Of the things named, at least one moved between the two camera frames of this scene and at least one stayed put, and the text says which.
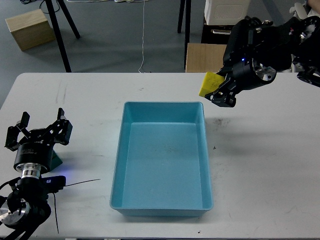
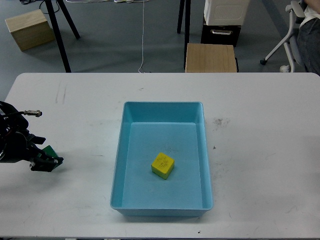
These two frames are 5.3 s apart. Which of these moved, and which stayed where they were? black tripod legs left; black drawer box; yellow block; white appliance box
Moved: yellow block
Stayed: black drawer box; white appliance box; black tripod legs left
